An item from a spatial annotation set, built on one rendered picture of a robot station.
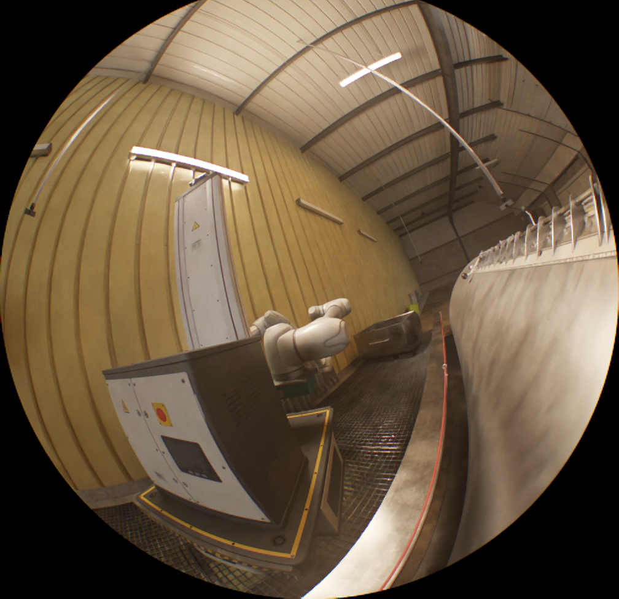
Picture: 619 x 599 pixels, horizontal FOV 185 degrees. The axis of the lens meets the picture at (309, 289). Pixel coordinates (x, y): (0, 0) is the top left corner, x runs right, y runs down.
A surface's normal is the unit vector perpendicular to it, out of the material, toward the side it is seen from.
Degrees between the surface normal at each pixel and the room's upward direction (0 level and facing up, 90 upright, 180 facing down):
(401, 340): 90
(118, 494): 90
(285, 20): 180
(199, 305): 90
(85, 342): 90
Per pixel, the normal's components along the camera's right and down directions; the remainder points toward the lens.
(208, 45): 0.30, 0.94
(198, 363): 0.94, -0.33
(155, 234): 0.74, -0.34
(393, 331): -0.70, 0.11
